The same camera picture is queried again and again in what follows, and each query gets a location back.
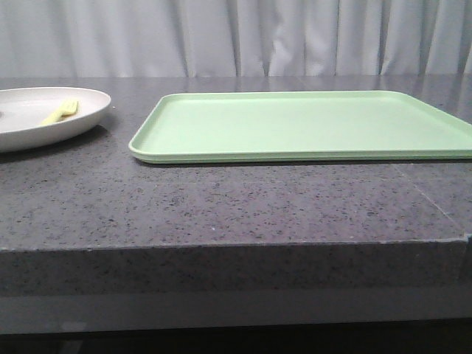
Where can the yellow plastic fork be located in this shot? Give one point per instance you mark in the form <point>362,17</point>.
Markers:
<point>67,108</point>

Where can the white round plate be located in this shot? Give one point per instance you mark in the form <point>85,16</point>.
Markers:
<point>24,109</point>

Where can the white curtain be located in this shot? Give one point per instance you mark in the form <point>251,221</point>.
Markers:
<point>234,38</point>

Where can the light green tray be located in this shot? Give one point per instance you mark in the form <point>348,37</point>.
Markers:
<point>298,126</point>

